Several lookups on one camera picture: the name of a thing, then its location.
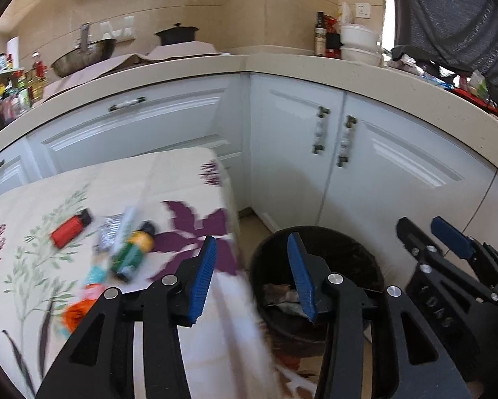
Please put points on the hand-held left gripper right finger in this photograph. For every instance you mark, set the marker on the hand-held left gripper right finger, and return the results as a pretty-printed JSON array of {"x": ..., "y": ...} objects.
[{"x": 301, "y": 274}]

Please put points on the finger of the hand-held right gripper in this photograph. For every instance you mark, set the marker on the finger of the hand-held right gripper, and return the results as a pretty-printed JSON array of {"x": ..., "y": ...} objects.
[
  {"x": 450, "y": 235},
  {"x": 417, "y": 241}
]

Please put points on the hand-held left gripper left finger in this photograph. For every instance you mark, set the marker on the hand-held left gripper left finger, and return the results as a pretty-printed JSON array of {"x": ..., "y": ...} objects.
[{"x": 201, "y": 282}]

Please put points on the black trash bin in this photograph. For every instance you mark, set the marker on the black trash bin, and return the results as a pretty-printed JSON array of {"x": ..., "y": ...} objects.
[{"x": 348, "y": 257}]

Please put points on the green label brown bottle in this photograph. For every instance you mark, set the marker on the green label brown bottle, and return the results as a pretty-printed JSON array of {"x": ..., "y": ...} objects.
[{"x": 128, "y": 257}]

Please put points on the small teal wrapper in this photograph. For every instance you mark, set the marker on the small teal wrapper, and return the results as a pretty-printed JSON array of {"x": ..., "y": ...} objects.
[{"x": 96, "y": 276}]

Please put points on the silver foil wrapper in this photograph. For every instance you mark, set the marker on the silver foil wrapper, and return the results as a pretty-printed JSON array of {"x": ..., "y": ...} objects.
[{"x": 106, "y": 232}]

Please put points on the orange plastic bag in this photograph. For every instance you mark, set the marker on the orange plastic bag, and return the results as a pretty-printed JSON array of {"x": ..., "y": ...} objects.
[{"x": 76, "y": 314}]

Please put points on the red label brown bottle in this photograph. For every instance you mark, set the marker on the red label brown bottle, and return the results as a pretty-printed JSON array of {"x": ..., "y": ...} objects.
[{"x": 68, "y": 230}]

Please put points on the red black utensil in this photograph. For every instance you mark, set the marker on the red black utensil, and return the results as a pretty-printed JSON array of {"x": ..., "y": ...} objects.
[{"x": 477, "y": 99}]

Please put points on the small clear plastic bag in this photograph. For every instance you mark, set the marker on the small clear plastic bag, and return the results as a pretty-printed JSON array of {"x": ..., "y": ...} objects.
[{"x": 478, "y": 83}]

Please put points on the white drawer front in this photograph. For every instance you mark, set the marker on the white drawer front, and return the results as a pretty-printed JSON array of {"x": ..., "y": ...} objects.
[{"x": 149, "y": 129}]

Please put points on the floral tablecloth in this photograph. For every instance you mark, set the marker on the floral tablecloth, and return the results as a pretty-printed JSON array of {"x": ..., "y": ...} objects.
[{"x": 45, "y": 199}]

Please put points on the white crumpled cloth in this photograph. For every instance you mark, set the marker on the white crumpled cloth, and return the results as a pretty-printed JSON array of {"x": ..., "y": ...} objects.
[{"x": 404, "y": 63}]

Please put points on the white lidded container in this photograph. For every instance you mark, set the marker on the white lidded container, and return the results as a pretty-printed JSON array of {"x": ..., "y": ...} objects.
[
  {"x": 359, "y": 36},
  {"x": 359, "y": 56}
]

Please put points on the red box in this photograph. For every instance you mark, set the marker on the red box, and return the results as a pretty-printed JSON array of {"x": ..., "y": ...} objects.
[{"x": 334, "y": 41}]

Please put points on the dark grey curtain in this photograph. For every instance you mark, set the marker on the dark grey curtain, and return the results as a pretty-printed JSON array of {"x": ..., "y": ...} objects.
[{"x": 448, "y": 16}]

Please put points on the dark olive oil bottle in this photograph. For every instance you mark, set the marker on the dark olive oil bottle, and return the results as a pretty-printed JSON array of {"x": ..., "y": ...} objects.
[{"x": 320, "y": 37}]

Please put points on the beige cloth cover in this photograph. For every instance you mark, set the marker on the beige cloth cover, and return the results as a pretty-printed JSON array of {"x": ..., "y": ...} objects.
[
  {"x": 91, "y": 75},
  {"x": 186, "y": 50}
]

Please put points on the white plastic bag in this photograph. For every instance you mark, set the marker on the white plastic bag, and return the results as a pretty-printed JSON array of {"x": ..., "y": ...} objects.
[{"x": 346, "y": 13}]

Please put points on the black clay pot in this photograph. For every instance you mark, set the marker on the black clay pot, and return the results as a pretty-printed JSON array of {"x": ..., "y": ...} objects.
[{"x": 176, "y": 35}]

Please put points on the steel wok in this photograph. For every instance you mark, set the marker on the steel wok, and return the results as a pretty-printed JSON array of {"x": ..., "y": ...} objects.
[{"x": 82, "y": 60}]

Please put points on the cluster of condiment bottles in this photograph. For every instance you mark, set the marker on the cluster of condiment bottles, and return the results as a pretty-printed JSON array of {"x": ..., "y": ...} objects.
[{"x": 12, "y": 95}]

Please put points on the metal spatula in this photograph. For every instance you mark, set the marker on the metal spatula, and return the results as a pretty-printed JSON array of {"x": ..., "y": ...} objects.
[{"x": 85, "y": 35}]

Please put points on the white paper towel roll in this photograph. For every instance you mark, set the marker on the white paper towel roll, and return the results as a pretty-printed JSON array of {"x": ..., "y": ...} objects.
[{"x": 13, "y": 52}]

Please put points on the small white wall socket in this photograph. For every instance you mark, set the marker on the small white wall socket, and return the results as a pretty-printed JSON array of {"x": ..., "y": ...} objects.
[{"x": 363, "y": 11}]

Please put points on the wide white wall socket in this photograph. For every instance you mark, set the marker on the wide white wall socket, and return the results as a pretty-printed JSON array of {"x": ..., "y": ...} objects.
[{"x": 122, "y": 27}]

